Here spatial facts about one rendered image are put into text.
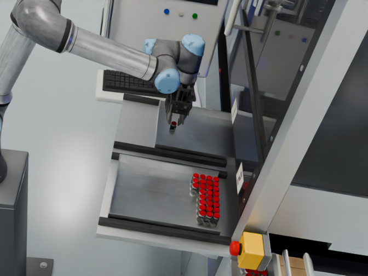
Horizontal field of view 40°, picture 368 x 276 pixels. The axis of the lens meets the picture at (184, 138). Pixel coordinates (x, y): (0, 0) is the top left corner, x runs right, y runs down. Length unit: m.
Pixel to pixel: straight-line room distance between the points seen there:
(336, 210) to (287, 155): 0.25
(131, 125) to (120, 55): 0.48
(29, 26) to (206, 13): 0.96
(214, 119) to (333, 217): 0.73
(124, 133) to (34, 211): 1.01
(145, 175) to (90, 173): 1.23
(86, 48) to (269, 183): 0.61
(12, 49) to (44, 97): 1.81
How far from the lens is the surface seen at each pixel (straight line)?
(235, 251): 1.40
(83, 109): 3.31
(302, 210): 1.40
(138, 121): 1.89
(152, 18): 2.17
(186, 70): 1.65
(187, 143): 1.84
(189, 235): 1.53
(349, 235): 1.51
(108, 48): 1.43
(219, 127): 1.96
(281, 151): 1.24
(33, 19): 1.41
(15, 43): 1.58
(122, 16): 2.16
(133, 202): 1.59
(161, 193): 1.64
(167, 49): 1.58
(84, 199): 2.76
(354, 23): 1.08
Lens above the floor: 2.07
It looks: 40 degrees down
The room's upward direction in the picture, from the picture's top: 16 degrees clockwise
